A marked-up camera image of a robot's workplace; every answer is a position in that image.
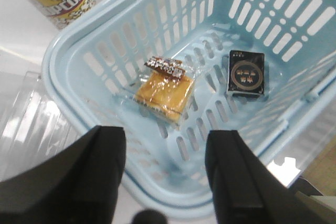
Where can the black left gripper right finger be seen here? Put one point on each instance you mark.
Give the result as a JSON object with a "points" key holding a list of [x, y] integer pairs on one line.
{"points": [[244, 190]]}

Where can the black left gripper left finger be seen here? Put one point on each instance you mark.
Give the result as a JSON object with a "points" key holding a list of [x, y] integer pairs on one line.
{"points": [[78, 185]]}

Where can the packaged bread slice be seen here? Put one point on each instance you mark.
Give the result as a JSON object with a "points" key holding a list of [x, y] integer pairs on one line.
{"points": [[164, 88]]}

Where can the light blue plastic basket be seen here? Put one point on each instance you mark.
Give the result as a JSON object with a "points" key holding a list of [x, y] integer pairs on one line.
{"points": [[102, 51]]}

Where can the clear acrylic left shelf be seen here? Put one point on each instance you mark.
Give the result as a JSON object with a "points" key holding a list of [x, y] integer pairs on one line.
{"points": [[33, 129]]}

